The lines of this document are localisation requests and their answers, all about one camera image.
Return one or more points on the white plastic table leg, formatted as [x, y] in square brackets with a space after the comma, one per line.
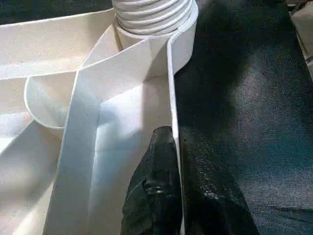
[151, 14]

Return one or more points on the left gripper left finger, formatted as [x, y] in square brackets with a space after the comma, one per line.
[154, 196]

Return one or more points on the white plastic table top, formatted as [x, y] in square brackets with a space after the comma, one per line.
[49, 54]

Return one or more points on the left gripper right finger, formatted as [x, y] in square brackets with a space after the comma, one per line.
[210, 196]

